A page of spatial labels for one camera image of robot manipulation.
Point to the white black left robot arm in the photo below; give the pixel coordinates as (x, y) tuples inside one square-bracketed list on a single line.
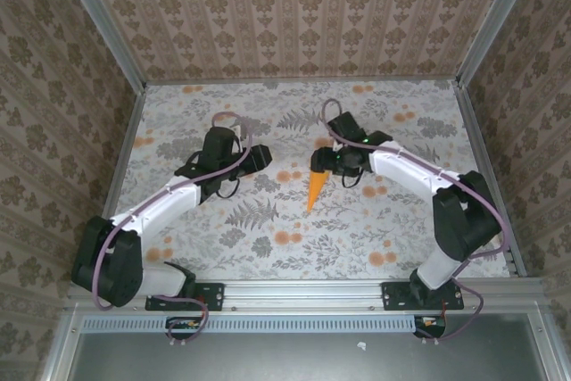
[(160, 207)]

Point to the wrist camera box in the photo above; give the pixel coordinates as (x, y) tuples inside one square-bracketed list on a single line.
[(343, 126), (218, 146)]

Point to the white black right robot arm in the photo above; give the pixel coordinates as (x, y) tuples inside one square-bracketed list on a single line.
[(410, 171)]

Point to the aluminium side rail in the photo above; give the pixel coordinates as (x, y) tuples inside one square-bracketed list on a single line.
[(478, 140), (128, 140)]

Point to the grey metal panel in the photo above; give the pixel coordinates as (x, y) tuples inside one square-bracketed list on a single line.
[(285, 358)]

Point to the aluminium mounting rail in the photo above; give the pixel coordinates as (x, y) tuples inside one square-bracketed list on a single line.
[(303, 294)]

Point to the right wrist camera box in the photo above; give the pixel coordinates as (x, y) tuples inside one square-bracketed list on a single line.
[(343, 126)]

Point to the orange cloth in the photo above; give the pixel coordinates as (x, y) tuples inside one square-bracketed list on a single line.
[(317, 187)]

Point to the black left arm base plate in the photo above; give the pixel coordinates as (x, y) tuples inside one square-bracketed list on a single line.
[(209, 297)]

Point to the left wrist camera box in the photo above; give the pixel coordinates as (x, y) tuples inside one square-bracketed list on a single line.
[(218, 146)]

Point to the floral patterned table cover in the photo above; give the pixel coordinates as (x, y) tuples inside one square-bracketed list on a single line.
[(285, 256)]

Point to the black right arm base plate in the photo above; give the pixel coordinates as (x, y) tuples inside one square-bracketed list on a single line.
[(394, 297)]

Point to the aluminium corner post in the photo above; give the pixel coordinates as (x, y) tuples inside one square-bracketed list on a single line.
[(106, 19), (494, 19)]

